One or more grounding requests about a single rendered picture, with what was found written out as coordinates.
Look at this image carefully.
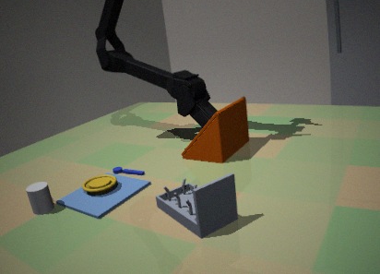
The grey dish rack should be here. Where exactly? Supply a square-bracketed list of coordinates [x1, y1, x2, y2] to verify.
[156, 173, 238, 239]

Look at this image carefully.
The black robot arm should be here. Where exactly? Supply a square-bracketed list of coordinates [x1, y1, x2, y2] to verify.
[95, 0, 218, 128]

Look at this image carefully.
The dark grey cylinder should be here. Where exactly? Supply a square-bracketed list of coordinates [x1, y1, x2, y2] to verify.
[26, 182, 54, 215]

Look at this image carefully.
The blue flat rectangular slab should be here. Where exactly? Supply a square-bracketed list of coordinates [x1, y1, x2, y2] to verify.
[56, 173, 151, 219]

